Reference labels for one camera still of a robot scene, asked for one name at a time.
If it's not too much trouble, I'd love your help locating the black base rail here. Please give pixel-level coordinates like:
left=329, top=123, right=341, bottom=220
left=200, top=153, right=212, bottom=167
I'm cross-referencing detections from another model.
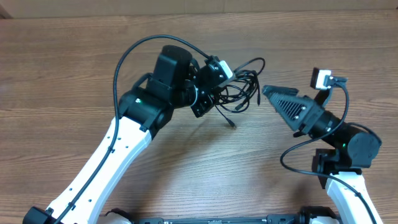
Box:
left=105, top=213, right=301, bottom=224

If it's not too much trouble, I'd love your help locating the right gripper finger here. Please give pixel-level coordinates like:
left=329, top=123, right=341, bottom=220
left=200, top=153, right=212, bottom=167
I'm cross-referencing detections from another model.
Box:
left=267, top=93, right=314, bottom=131
left=262, top=85, right=299, bottom=96

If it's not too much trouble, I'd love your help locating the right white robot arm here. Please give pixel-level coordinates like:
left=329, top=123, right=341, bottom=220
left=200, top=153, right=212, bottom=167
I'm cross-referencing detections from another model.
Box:
left=263, top=84, right=382, bottom=223

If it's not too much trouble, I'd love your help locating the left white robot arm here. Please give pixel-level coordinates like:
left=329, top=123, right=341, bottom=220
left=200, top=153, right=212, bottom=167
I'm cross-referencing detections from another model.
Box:
left=22, top=45, right=234, bottom=224

